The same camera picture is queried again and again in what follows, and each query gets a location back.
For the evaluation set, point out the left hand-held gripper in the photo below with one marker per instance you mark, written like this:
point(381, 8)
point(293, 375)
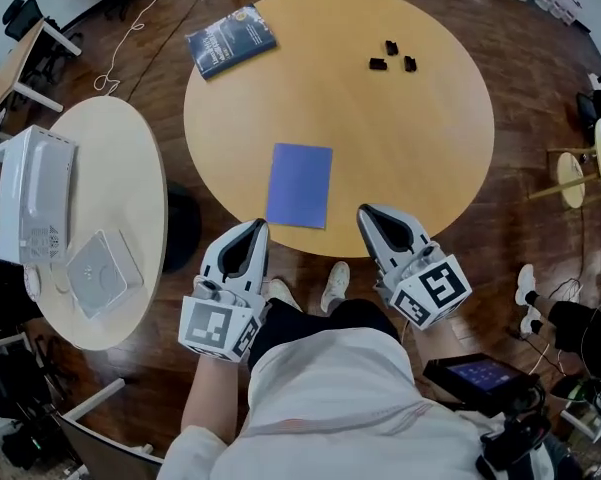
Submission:
point(205, 323)

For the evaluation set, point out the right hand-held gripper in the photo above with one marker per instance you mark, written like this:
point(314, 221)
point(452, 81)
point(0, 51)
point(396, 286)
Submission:
point(430, 293)

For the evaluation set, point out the blue notebook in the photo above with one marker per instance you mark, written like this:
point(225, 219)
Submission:
point(300, 185)

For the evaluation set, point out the person's left forearm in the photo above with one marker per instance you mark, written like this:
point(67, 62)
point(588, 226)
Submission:
point(207, 398)

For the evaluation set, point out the person's right forearm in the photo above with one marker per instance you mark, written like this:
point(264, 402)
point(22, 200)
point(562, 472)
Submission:
point(430, 353)

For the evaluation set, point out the thick dark blue book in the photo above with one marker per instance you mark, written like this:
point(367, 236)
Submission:
point(230, 40)

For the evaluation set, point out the person's left white shoe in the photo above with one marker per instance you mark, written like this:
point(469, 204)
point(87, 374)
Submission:
point(282, 293)

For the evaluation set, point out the person's white shoe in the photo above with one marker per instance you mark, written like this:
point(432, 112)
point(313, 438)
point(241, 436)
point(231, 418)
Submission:
point(336, 285)
point(282, 293)

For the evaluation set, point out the person's right white shoe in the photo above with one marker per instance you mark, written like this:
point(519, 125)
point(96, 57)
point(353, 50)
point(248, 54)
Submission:
point(336, 285)

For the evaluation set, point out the person's black shorts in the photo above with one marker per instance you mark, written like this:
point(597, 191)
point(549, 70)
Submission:
point(330, 323)

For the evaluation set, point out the white square flat device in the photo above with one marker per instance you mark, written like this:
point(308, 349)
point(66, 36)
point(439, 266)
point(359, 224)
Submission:
point(102, 275)

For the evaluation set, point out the round beige table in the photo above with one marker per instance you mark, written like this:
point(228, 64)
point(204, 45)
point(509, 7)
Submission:
point(110, 168)

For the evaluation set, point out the black touchscreen device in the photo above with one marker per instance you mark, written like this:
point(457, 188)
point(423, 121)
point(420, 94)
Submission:
point(480, 378)

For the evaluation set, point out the small black block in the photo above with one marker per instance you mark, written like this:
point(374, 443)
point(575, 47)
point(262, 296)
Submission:
point(377, 63)
point(410, 63)
point(391, 48)

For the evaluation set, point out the small round wooden stool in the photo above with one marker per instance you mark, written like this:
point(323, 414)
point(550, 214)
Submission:
point(572, 180)

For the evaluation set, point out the person's white shirt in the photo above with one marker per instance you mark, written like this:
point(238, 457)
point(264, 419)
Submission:
point(340, 418)

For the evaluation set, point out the white round disc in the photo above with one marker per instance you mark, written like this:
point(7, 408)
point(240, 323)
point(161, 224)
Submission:
point(32, 280)

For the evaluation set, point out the white microwave oven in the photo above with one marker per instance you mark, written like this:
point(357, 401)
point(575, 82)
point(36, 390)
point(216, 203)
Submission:
point(30, 193)

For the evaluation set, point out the grey desk white legs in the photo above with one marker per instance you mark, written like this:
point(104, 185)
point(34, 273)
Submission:
point(95, 443)

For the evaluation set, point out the pile of white boxes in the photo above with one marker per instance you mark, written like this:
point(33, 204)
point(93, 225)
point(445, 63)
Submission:
point(560, 0)

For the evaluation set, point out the wooden desk white legs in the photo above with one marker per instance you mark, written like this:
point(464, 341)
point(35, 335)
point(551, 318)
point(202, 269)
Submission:
point(10, 73)

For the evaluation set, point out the black office chair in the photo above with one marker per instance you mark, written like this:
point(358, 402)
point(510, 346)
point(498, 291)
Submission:
point(22, 15)

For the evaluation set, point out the black device mount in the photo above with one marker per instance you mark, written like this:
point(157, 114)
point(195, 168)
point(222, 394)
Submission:
point(515, 443)

